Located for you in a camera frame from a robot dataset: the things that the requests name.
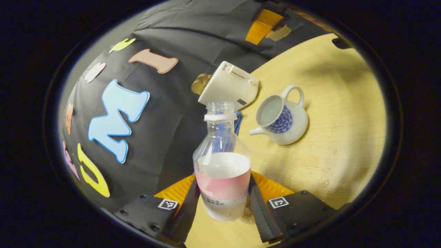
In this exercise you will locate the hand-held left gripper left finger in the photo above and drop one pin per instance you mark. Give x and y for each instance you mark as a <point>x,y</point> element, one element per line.
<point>187,210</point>

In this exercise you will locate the white teacup lid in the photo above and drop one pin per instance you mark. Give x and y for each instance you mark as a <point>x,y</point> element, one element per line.
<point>279,33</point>

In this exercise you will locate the white blue-patterned teacup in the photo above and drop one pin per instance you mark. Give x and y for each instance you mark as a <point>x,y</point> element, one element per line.
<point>287,127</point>

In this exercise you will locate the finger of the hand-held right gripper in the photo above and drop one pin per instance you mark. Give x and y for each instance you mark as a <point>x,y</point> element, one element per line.
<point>262,26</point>

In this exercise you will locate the blue folded towel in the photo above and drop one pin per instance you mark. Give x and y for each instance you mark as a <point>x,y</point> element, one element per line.
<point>238,122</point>

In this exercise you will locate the brown toast slice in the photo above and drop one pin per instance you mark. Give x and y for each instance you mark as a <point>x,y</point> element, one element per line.
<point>205,78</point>
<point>199,86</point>

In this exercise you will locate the round patterned coaster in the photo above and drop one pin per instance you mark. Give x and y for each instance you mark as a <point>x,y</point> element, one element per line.
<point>248,210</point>

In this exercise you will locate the clear plastic water bottle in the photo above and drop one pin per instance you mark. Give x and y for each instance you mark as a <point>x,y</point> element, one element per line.
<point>222,172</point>

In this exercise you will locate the black backdrop cloth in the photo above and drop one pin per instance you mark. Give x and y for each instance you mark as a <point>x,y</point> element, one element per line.
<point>179,120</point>

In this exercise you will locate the white toaster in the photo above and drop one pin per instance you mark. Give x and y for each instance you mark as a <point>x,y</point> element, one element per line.
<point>229,86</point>

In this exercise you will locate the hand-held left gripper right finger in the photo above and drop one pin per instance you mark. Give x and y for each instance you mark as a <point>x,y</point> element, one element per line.
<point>260,210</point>

